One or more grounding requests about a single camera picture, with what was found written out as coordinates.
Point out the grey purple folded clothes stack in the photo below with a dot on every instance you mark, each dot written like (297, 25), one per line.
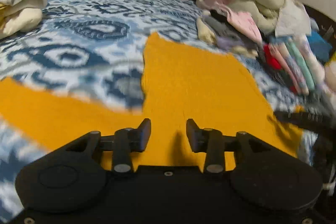
(214, 29)

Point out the white cream quilted clothes pile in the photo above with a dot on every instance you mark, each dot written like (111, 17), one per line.
(20, 15)

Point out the colourful folded clothes stack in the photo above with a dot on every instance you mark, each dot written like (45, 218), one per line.
(294, 56)

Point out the blue blanket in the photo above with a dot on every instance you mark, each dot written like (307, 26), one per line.
(319, 47)

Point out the pink top folded garment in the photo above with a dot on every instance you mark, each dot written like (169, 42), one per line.
(244, 23)

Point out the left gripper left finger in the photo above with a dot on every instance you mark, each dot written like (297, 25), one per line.
(123, 143)

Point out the yellow cartoon pillow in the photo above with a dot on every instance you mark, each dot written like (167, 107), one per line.
(330, 72)

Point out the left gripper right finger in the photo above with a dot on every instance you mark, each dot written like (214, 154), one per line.
(211, 142)

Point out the beige pink quilt heap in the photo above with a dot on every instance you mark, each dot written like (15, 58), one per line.
(281, 17)

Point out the yellow knit sweater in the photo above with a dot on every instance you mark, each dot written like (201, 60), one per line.
(179, 82)

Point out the blue white patterned bedsheet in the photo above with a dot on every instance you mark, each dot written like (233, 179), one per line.
(93, 50)

